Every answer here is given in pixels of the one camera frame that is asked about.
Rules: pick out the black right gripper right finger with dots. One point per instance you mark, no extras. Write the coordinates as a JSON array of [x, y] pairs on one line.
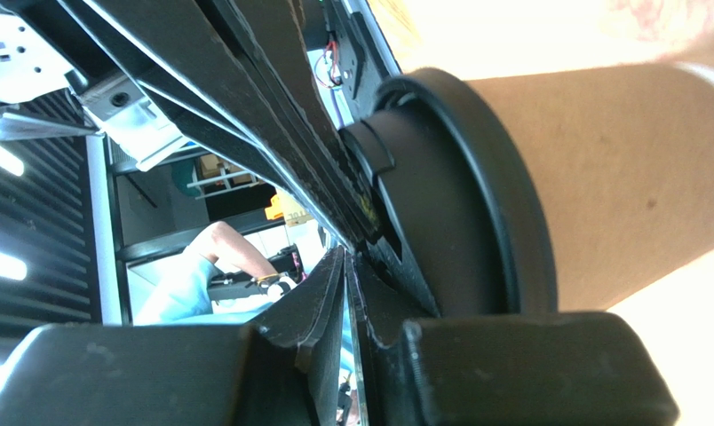
[[282, 368]]

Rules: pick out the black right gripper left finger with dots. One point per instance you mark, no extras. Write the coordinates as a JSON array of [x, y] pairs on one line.
[[201, 63]]

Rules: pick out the black plastic cup lid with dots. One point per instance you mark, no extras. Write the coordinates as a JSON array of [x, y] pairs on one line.
[[462, 228]]

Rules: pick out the paper coffee cup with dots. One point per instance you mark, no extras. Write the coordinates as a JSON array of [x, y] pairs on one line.
[[622, 159]]

